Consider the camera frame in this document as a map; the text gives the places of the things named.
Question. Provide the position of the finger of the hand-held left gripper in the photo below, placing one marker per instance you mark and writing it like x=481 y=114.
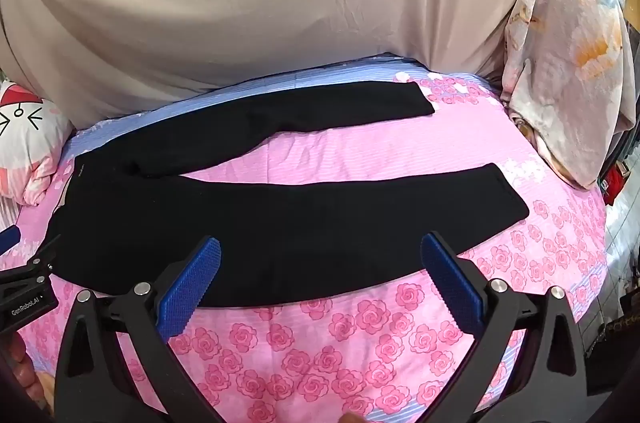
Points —
x=7 y=240

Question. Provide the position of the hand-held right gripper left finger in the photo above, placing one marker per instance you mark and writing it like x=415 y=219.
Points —
x=192 y=288

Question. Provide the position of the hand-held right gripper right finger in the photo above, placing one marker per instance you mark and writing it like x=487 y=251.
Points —
x=450 y=283

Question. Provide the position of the black pants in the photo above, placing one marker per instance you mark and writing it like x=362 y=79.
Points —
x=300 y=228

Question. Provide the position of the person's left hand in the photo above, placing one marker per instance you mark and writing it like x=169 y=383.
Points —
x=25 y=373

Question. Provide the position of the cartoon cat pillow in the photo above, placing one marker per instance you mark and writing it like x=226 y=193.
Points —
x=25 y=143

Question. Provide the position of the pink rose print bed sheet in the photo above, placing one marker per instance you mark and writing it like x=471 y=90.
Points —
x=350 y=148

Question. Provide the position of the red object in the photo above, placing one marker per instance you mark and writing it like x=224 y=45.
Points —
x=612 y=185

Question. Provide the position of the pale floral quilt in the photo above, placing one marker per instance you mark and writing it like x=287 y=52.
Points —
x=560 y=53

